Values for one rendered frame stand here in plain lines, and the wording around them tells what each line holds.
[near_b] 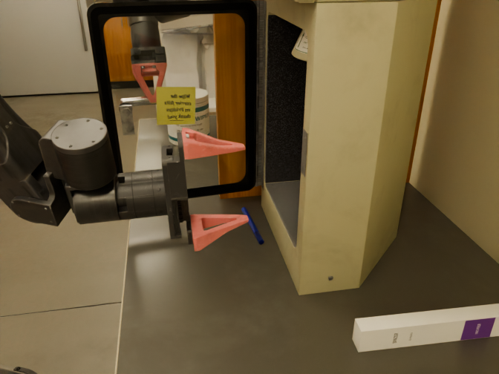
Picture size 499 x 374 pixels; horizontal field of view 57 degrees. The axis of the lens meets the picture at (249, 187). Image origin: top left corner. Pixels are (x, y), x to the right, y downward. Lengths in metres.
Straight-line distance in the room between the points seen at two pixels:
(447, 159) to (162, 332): 0.75
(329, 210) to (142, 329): 0.35
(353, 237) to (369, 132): 0.18
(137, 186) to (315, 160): 0.27
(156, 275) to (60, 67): 4.94
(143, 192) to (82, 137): 0.09
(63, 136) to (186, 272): 0.43
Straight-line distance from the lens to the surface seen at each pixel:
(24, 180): 0.56
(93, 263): 2.59
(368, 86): 0.67
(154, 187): 0.54
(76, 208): 0.56
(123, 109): 0.90
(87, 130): 0.52
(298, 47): 0.77
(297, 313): 0.78
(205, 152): 0.53
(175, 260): 0.90
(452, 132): 1.14
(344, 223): 0.76
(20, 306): 2.45
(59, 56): 5.68
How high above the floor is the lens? 1.47
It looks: 27 degrees down
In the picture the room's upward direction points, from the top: straight up
